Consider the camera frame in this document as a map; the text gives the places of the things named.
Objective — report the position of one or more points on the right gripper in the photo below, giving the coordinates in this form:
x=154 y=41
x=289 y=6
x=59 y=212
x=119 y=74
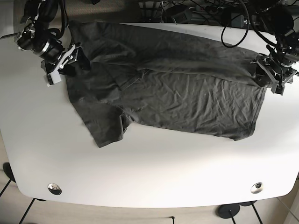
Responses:
x=54 y=71

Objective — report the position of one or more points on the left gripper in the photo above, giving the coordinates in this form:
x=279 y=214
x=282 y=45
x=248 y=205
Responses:
x=274 y=73

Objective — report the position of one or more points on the charcoal grey T-shirt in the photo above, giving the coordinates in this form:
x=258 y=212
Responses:
x=162 y=79

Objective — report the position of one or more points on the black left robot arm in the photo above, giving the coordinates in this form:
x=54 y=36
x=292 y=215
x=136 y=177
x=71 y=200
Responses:
x=272 y=21

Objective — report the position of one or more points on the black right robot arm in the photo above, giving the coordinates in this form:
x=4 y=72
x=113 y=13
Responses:
x=45 y=23

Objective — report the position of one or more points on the grey power adapter box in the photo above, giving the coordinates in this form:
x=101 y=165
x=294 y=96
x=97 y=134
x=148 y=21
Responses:
x=237 y=20

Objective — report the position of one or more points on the right silver table grommet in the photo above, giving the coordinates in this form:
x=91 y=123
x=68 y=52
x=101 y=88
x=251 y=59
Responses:
x=257 y=188

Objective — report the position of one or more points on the silver table grommet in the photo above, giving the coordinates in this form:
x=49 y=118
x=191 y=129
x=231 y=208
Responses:
x=257 y=188
x=54 y=189

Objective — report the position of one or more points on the grey multi-socket box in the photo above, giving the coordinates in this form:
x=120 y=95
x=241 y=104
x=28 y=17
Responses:
x=178 y=14

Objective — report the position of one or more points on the left silver table grommet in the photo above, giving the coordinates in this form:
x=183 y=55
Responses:
x=54 y=189

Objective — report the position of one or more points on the black round stand base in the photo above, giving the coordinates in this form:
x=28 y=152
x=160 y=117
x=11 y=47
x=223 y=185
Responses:
x=228 y=211

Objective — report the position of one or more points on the left black table leg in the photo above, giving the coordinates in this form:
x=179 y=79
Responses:
x=27 y=210

